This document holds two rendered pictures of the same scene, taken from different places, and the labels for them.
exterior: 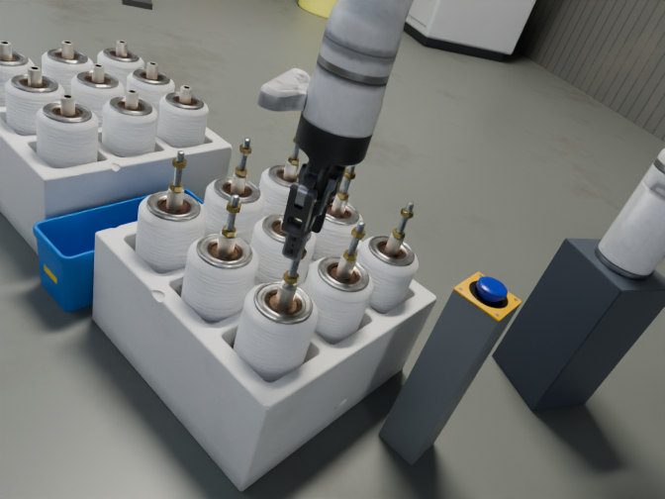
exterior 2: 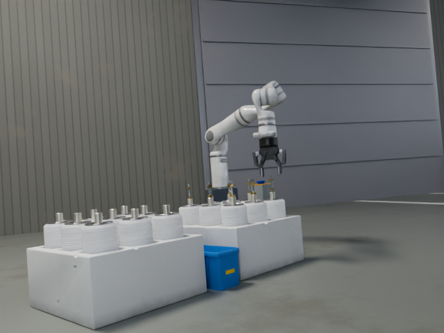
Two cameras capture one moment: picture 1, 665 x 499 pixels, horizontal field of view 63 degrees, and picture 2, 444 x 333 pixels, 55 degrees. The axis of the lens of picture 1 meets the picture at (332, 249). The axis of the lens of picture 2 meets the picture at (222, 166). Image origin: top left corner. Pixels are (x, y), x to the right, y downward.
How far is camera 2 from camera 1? 1.84 m
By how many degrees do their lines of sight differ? 81
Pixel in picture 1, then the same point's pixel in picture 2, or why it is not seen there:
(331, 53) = (273, 120)
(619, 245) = (224, 180)
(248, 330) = (282, 205)
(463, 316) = (266, 189)
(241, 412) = (296, 226)
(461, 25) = not seen: outside the picture
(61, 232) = (209, 260)
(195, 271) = (264, 205)
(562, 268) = (218, 198)
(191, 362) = (281, 232)
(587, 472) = not seen: hidden behind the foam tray
